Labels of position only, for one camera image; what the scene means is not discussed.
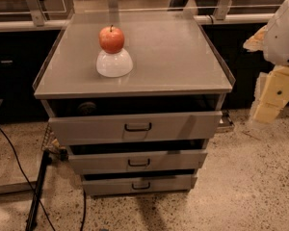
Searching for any wire basket beside cabinet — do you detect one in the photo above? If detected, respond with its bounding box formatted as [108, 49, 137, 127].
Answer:
[41, 125, 68, 161]

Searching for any dark round object in drawer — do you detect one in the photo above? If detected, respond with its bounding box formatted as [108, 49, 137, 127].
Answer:
[77, 101, 96, 116]

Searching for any black cable under cabinet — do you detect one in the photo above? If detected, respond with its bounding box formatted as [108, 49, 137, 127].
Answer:
[79, 189, 88, 231]

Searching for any black floor cable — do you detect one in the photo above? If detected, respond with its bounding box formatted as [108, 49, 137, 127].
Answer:
[0, 120, 57, 231]

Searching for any dark left counter cabinet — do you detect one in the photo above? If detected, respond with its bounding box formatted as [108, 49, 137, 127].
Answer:
[0, 30, 60, 123]

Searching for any red apple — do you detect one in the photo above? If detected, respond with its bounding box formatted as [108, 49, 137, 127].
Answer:
[98, 25, 124, 54]

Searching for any dark counter cabinet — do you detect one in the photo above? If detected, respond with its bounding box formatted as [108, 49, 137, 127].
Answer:
[202, 23, 274, 109]
[0, 30, 60, 123]

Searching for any black floor rail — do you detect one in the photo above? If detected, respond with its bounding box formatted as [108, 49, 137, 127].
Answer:
[25, 151, 51, 231]

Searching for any grey bottom drawer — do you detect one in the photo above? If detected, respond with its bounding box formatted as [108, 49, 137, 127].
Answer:
[82, 174, 197, 196]

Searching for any grey drawer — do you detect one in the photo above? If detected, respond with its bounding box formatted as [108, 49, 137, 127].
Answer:
[68, 150, 207, 175]
[49, 111, 222, 145]
[82, 174, 197, 196]

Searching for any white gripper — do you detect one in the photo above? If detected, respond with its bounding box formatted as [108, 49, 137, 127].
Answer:
[243, 26, 289, 129]

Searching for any grey top drawer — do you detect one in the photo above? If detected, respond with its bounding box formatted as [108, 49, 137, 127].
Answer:
[49, 111, 222, 145]

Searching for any grey drawer cabinet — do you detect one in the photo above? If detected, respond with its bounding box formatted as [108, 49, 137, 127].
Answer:
[35, 12, 235, 182]

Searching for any dark right counter cabinet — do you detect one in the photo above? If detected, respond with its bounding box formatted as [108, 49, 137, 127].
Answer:
[202, 23, 274, 109]

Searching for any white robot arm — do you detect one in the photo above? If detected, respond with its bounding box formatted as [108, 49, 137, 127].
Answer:
[243, 0, 289, 128]

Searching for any grey middle drawer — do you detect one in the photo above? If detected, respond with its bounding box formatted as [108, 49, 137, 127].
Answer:
[68, 150, 207, 175]

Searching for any white upturned bowl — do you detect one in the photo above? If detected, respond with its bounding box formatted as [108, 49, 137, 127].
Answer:
[96, 49, 133, 78]

